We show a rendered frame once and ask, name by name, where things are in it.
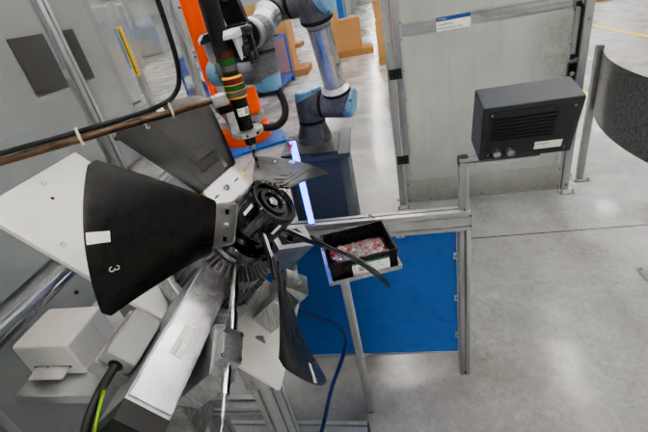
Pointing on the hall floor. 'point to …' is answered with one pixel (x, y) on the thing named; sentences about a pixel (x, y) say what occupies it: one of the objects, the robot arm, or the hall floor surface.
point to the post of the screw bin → (357, 345)
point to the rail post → (465, 300)
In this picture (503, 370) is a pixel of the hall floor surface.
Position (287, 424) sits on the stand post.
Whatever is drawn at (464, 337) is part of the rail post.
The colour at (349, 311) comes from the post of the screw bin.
